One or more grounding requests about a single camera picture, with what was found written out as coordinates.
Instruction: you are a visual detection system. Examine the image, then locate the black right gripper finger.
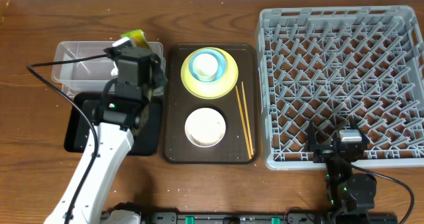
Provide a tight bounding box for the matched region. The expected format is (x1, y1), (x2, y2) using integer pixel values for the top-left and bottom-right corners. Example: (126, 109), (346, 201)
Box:
(351, 119), (369, 144)
(307, 121), (318, 151)

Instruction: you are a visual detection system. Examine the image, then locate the green orange snack wrapper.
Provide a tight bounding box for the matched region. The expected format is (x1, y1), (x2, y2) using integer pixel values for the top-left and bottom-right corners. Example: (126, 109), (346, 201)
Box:
(121, 29), (150, 49)

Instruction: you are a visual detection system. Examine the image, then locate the pink white small bowl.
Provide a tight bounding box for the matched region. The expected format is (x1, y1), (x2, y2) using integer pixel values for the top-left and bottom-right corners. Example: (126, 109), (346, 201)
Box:
(184, 107), (227, 148)

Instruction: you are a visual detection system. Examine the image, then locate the white tissue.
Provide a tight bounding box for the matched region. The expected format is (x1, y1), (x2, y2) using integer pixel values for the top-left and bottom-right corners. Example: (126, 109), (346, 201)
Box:
(111, 67), (119, 76)

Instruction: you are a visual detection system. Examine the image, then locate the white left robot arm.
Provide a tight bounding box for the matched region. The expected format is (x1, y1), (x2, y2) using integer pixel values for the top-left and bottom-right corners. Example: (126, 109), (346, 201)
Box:
(46, 48), (166, 223)

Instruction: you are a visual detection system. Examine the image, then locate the grey dishwasher rack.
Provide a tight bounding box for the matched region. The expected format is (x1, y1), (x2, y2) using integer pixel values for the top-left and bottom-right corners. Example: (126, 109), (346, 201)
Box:
(255, 5), (423, 170)

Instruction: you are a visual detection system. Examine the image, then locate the black tray bin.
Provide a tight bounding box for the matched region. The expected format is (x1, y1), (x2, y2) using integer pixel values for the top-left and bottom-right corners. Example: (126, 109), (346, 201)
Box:
(64, 92), (163, 156)

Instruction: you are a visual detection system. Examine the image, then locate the clear plastic bin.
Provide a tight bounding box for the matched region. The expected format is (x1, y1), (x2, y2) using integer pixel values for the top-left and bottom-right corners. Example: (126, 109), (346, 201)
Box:
(51, 40), (166, 99)

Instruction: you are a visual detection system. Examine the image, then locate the dark brown serving tray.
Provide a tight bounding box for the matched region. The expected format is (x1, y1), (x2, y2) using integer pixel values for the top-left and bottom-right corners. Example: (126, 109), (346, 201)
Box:
(161, 44), (261, 164)

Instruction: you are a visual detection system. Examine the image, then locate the left wooden chopstick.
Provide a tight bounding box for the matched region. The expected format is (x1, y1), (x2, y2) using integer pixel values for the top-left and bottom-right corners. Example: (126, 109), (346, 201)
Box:
(235, 85), (252, 160)

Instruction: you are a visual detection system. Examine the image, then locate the wooden chopstick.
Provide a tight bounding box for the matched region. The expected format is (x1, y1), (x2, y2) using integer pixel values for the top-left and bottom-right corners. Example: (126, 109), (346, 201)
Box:
(241, 82), (254, 159)
(235, 85), (252, 160)

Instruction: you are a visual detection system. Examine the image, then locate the right wooden chopstick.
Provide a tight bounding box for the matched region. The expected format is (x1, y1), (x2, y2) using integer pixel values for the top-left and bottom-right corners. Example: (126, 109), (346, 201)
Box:
(241, 82), (254, 159)

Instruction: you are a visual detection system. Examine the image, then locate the yellow plate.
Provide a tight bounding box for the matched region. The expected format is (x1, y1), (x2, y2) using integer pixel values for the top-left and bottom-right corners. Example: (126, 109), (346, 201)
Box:
(181, 47), (239, 99)

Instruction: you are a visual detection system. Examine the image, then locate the white cup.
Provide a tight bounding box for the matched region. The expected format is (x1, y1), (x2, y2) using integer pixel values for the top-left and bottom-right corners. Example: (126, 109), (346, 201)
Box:
(193, 54), (219, 82)

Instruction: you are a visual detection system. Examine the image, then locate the light blue bowl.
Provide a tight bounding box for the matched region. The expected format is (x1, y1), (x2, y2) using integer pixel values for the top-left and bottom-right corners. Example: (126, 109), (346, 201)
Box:
(189, 48), (227, 82)

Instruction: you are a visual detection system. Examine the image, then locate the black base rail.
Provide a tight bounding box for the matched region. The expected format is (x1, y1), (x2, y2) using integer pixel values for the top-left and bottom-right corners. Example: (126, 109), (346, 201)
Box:
(102, 202), (398, 224)

